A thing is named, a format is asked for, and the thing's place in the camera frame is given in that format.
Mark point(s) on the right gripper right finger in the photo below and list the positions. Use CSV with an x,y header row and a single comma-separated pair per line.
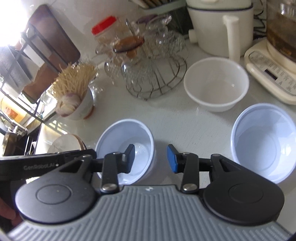
x,y
186,163

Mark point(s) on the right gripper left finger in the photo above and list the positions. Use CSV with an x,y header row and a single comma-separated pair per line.
x,y
113,164

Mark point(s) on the large white leaf bowl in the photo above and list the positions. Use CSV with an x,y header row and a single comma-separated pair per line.
x,y
66,143

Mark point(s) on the white ceramic bowl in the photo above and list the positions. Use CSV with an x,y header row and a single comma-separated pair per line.
x,y
216,84

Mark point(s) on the person's left hand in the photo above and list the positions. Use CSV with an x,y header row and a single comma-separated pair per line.
x,y
10,214

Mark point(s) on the yellow detergent bottle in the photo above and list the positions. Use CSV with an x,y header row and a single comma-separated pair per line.
x,y
13,111

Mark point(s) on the bowl with onion and noodles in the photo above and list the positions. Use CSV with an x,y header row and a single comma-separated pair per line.
x,y
84,109

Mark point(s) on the sliced red onion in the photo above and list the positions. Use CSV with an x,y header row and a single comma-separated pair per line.
x,y
67,104

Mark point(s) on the black dish rack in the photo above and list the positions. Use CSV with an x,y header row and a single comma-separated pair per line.
x,y
17,71

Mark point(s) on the dry noodle bundle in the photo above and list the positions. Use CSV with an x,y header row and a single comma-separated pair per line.
x,y
75,79

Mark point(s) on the glass health kettle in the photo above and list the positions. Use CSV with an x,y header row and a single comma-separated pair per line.
x,y
272,61

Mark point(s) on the brown cutting board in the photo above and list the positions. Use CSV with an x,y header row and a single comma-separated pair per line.
x,y
46,43

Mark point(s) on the white electric cooker pot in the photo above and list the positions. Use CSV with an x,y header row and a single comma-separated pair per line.
x,y
222,28

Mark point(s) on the green chopstick holder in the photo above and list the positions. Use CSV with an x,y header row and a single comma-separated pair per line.
x,y
180,22

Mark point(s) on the wire glass rack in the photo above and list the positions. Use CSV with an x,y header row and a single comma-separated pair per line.
x,y
149,59

